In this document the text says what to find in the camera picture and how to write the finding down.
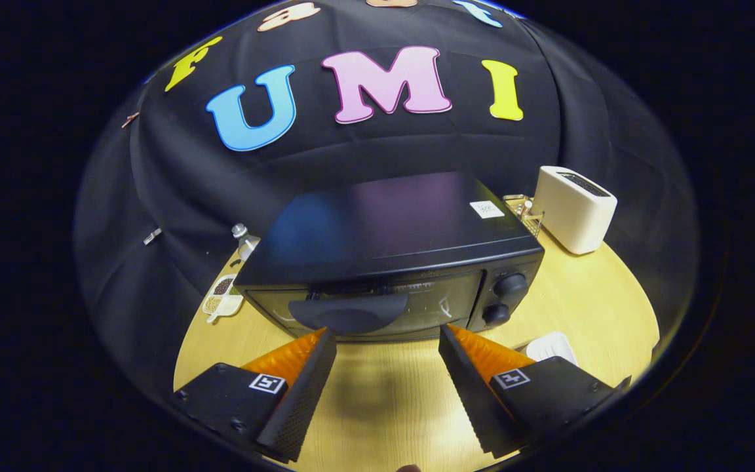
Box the small clear bottle silver cap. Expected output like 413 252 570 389
231 223 261 262

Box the white bread toaster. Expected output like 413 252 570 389
532 165 618 256

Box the black toaster oven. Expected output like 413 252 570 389
233 172 545 344

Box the small white tray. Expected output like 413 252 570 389
526 331 579 366

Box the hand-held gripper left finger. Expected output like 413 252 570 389
174 328 338 463

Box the black backdrop cloth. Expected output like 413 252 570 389
75 0 699 407

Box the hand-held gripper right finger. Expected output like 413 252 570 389
438 324 632 460

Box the small wire basket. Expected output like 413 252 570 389
503 194 544 238

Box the leaf-shaped dish with seeds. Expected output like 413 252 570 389
202 274 245 324

